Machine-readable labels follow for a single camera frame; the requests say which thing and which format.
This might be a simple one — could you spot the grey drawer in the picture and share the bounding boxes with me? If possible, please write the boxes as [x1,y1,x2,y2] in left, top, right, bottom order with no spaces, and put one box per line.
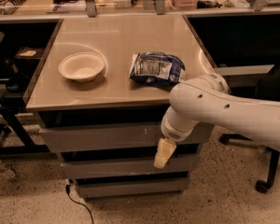
[38,119,217,154]
[76,177,189,198]
[61,154,199,179]

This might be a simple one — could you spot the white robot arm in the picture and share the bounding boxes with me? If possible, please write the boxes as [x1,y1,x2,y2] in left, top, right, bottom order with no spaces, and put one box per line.
[154,74,280,169]

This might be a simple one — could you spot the white paper bowl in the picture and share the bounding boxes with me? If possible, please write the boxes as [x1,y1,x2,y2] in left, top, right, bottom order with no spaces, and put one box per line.
[58,52,105,83]

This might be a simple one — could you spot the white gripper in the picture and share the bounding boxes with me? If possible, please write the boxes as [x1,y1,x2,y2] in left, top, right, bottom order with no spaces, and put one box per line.
[154,117,190,169]

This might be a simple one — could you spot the clear plastic bottle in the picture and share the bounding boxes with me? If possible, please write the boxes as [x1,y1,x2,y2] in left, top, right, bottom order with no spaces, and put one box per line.
[0,160,17,180]

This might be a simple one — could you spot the grey middle drawer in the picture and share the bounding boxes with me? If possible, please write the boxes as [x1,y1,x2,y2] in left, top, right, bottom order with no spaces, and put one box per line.
[61,154,199,179]

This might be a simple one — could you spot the black power cable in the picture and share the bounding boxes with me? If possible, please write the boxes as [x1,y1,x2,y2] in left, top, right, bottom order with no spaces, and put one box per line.
[64,184,95,224]

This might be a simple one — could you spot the grey bottom drawer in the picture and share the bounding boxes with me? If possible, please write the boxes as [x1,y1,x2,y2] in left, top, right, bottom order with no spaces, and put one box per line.
[76,177,189,198]

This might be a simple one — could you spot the grey drawer cabinet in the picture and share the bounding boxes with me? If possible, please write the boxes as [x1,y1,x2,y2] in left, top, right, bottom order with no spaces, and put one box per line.
[27,15,214,187]

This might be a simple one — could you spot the blue chip bag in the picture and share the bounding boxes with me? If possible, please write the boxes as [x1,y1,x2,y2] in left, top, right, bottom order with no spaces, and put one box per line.
[129,51,186,89]

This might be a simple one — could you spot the black office chair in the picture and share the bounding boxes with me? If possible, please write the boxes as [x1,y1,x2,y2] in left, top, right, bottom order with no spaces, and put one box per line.
[218,56,280,194]

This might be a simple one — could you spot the grey top drawer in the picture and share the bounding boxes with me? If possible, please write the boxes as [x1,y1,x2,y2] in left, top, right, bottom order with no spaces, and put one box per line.
[38,119,217,154]

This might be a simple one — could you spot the black left desk frame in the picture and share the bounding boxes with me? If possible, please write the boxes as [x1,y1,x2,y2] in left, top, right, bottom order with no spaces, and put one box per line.
[0,31,49,155]

